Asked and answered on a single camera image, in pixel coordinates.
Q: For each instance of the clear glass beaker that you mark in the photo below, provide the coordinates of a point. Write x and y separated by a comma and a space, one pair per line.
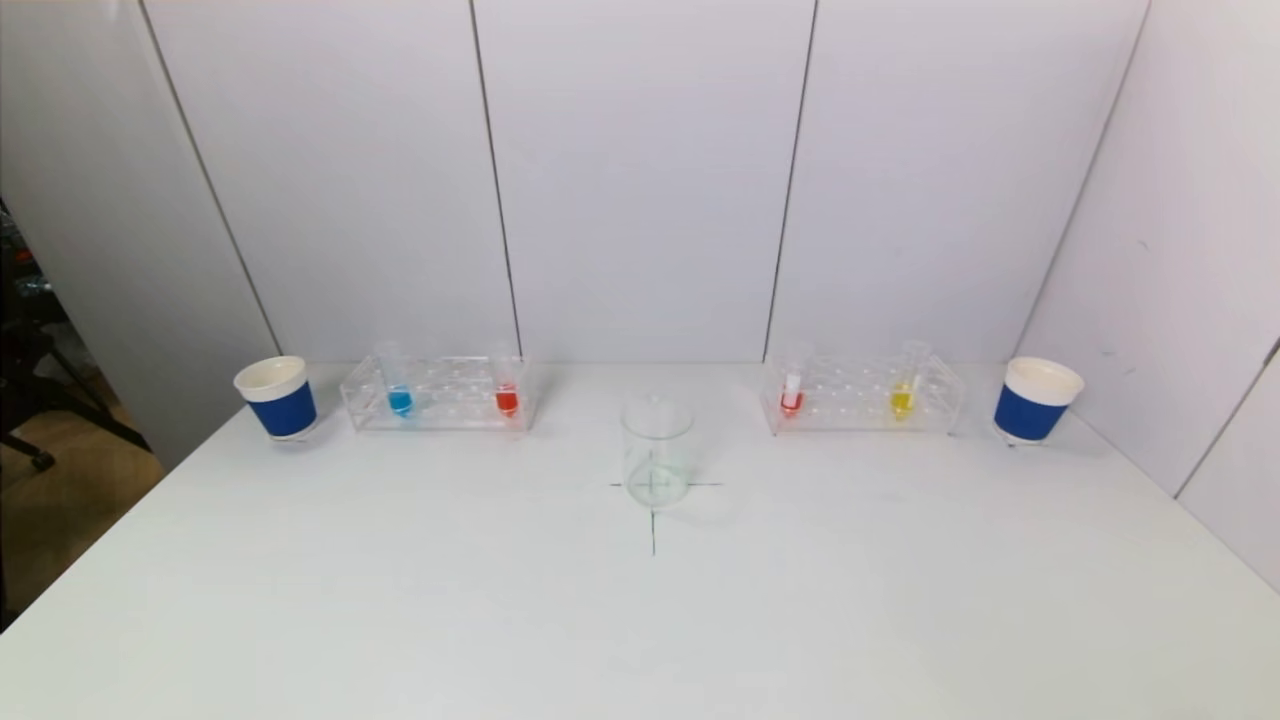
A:
657, 450

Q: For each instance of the test tube with blue pigment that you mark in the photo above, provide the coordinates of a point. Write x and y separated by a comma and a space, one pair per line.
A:
400, 402

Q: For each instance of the blue and white paper cup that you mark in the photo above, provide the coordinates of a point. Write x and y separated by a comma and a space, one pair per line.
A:
283, 412
1030, 412

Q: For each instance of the test tube with orange-red pigment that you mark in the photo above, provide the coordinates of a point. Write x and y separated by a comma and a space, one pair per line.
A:
507, 401

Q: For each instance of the white-labelled test tube red pigment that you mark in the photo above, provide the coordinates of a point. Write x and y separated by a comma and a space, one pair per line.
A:
792, 400

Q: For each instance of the clear acrylic test tube rack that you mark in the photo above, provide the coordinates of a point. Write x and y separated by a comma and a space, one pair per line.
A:
450, 405
850, 405

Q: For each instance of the test tube with yellow pigment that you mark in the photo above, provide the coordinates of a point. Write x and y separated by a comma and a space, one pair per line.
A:
902, 400

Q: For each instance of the black stand in background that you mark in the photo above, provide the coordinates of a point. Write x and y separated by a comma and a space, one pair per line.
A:
20, 350

